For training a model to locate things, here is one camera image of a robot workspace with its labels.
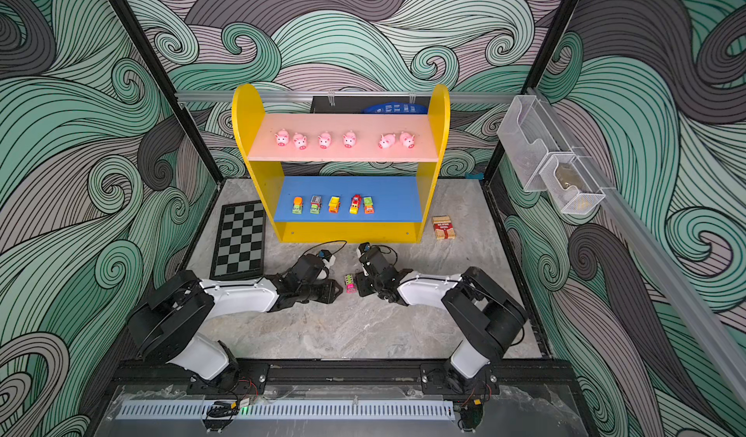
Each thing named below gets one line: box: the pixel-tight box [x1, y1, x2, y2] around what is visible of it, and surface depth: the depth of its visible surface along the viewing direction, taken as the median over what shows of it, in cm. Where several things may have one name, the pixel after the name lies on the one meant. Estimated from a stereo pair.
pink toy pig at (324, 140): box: [317, 131, 332, 150], surface depth 73 cm
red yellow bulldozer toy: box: [349, 194, 363, 215], surface depth 94 cm
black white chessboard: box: [209, 200, 267, 281], surface depth 99 cm
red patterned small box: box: [432, 215, 456, 240], surface depth 106 cm
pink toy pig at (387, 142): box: [377, 134, 397, 150], surface depth 73 cm
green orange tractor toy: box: [291, 196, 305, 215], surface depth 92 cm
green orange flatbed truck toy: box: [363, 196, 375, 215], surface depth 92 cm
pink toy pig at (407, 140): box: [399, 131, 415, 149], surface depth 74 cm
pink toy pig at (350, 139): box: [341, 130, 357, 149], surface depth 73 cm
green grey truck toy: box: [309, 194, 323, 215], surface depth 92 cm
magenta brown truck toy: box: [343, 273, 358, 295], surface depth 90 cm
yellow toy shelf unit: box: [232, 83, 451, 244], surface depth 78 cm
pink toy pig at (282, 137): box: [274, 128, 289, 147], surface depth 74 cm
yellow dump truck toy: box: [328, 196, 341, 214], surface depth 93 cm
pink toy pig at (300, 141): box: [292, 132, 308, 151], surface depth 73 cm
